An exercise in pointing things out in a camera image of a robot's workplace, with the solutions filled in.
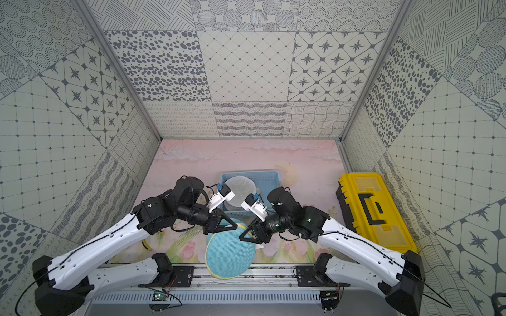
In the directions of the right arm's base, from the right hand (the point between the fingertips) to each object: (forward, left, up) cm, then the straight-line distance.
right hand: (245, 236), depth 64 cm
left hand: (+2, +2, +7) cm, 7 cm away
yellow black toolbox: (+11, -48, -5) cm, 50 cm away
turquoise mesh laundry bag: (-6, +5, 0) cm, 8 cm away
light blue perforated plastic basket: (+34, -7, -19) cm, 40 cm away
